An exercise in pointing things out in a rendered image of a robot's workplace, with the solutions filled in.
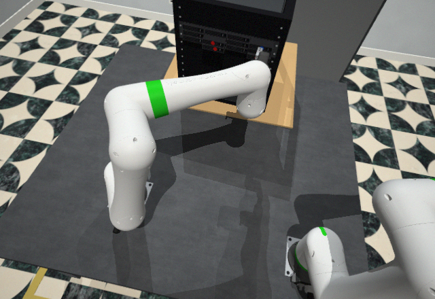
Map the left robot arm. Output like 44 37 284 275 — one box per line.
104 60 271 234

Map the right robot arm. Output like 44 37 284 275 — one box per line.
288 179 435 299

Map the flat tan wooden board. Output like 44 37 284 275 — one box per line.
164 42 297 129

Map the black rack frame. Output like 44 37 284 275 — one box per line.
172 0 296 106

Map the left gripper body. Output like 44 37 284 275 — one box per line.
258 51 270 69

